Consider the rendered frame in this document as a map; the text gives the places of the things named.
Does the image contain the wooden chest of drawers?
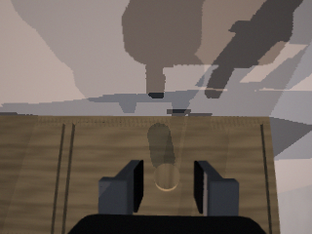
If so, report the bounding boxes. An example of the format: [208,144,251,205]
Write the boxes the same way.
[0,115,281,234]

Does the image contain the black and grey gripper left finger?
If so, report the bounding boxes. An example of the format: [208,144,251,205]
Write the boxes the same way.
[98,160,143,215]

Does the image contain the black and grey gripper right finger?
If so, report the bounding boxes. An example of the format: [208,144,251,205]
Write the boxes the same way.
[194,161,239,216]

